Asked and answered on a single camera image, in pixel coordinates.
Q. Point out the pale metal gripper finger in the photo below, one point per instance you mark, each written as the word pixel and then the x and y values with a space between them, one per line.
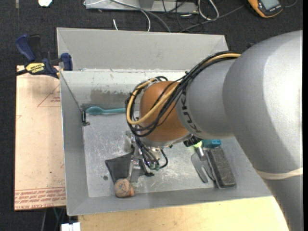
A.
pixel 136 174
pixel 129 142

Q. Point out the pink-brown lumpy ball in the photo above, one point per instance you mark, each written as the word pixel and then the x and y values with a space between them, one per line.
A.
pixel 123 188

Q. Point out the black cloth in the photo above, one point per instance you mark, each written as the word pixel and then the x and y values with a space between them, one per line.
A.
pixel 119 166

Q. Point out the grey metal bin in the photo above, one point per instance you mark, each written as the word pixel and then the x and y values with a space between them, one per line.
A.
pixel 108 138

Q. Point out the teal plastic spoon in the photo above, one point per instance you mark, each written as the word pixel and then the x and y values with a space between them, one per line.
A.
pixel 96 110

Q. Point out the metal slotted spatula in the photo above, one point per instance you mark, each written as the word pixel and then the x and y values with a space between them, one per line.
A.
pixel 201 165

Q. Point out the teal plastic piece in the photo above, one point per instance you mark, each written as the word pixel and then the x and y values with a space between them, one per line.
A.
pixel 213 143

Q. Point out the dark green flat block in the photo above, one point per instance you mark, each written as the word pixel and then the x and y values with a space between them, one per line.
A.
pixel 222 168

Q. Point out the brown cardboard board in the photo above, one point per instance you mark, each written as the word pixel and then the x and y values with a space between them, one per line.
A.
pixel 38 141

